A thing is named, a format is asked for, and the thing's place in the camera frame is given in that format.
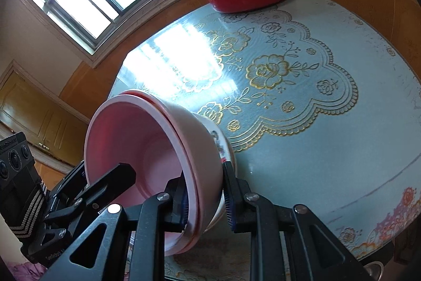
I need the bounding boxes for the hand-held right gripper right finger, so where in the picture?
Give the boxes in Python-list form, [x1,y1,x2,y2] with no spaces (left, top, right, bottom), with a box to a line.
[223,162,372,281]

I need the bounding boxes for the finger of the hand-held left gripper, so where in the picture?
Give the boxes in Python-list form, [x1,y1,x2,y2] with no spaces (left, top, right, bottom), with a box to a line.
[49,162,87,206]
[74,163,137,211]

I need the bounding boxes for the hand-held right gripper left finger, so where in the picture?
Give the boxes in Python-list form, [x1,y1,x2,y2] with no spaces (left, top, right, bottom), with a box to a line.
[41,177,189,281]

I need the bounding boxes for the red plastic bowl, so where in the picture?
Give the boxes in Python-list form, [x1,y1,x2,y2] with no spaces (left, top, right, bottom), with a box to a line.
[85,93,201,257]

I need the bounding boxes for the white bowl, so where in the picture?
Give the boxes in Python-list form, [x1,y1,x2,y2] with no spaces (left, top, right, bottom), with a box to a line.
[123,88,231,237]

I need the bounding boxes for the medium white plate red characters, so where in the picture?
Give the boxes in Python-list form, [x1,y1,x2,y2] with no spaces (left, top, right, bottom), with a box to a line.
[192,111,237,176]

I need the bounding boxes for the wooden door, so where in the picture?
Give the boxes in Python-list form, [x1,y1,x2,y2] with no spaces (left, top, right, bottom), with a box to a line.
[0,60,91,170]

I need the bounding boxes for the purple clothing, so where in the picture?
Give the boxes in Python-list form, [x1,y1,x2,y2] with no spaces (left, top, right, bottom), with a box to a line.
[0,259,40,281]

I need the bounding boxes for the floral light blue tablecloth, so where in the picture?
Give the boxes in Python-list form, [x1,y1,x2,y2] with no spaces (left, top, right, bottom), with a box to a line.
[107,0,421,281]

